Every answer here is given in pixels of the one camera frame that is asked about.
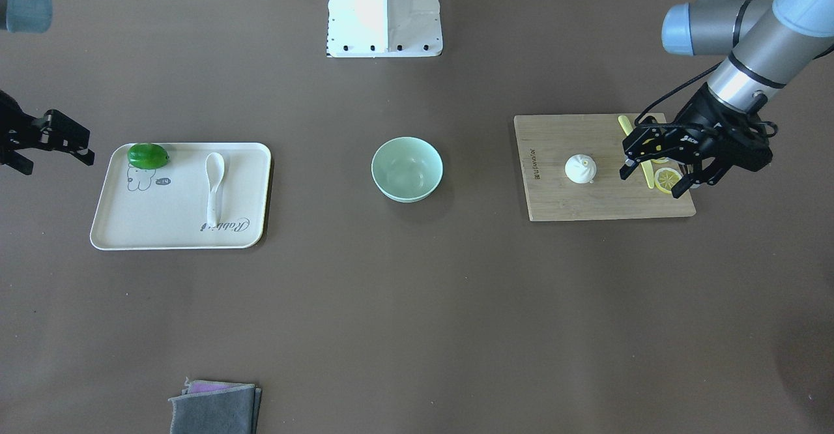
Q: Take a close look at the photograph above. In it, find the mint green bowl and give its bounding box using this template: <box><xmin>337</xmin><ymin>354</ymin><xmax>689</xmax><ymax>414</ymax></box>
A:
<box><xmin>371</xmin><ymin>137</ymin><xmax>444</xmax><ymax>203</ymax></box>

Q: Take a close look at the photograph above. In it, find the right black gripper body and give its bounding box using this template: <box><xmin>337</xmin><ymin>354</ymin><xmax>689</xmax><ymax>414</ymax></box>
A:
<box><xmin>1</xmin><ymin>91</ymin><xmax>41</xmax><ymax>161</ymax></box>

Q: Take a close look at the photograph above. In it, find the yellow plastic knife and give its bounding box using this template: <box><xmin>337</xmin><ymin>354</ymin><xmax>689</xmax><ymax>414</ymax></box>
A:
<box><xmin>618</xmin><ymin>115</ymin><xmax>655</xmax><ymax>190</ymax></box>

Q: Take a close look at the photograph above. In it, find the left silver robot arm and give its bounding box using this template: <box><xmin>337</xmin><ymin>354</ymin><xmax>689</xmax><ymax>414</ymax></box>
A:
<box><xmin>619</xmin><ymin>0</ymin><xmax>833</xmax><ymax>197</ymax></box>

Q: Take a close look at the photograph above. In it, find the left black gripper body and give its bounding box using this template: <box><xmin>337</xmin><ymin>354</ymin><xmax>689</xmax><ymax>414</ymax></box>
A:
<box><xmin>653</xmin><ymin>83</ymin><xmax>773</xmax><ymax>173</ymax></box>

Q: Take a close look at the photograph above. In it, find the white ceramic spoon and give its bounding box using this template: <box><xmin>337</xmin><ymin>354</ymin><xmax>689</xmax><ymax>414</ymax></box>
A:
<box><xmin>205</xmin><ymin>152</ymin><xmax>225</xmax><ymax>228</ymax></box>

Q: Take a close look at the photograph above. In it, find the grey folded cloth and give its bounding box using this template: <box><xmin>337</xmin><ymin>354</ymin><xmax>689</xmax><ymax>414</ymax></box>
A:
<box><xmin>169</xmin><ymin>378</ymin><xmax>262</xmax><ymax>433</ymax></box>

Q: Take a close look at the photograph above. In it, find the white steamed bun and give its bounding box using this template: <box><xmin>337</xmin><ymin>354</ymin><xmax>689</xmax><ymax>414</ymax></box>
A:
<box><xmin>565</xmin><ymin>154</ymin><xmax>597</xmax><ymax>184</ymax></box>

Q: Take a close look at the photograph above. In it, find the bamboo cutting board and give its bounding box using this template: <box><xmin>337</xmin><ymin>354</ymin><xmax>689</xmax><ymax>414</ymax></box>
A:
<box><xmin>513</xmin><ymin>113</ymin><xmax>696</xmax><ymax>222</ymax></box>

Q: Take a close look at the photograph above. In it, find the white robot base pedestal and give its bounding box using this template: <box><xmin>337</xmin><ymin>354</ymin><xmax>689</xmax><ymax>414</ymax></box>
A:
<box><xmin>326</xmin><ymin>0</ymin><xmax>444</xmax><ymax>58</ymax></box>

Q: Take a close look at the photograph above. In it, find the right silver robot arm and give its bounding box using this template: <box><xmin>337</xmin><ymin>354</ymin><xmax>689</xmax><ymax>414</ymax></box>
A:
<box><xmin>1</xmin><ymin>0</ymin><xmax>95</xmax><ymax>175</ymax></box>

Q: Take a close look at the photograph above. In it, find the cream rectangular serving tray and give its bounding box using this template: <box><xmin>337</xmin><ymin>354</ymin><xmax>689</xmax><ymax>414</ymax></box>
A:
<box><xmin>89</xmin><ymin>142</ymin><xmax>272</xmax><ymax>251</ymax></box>

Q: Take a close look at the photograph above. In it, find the single lemon slice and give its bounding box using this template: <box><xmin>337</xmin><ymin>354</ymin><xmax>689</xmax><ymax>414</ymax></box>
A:
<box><xmin>654</xmin><ymin>167</ymin><xmax>682</xmax><ymax>194</ymax></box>

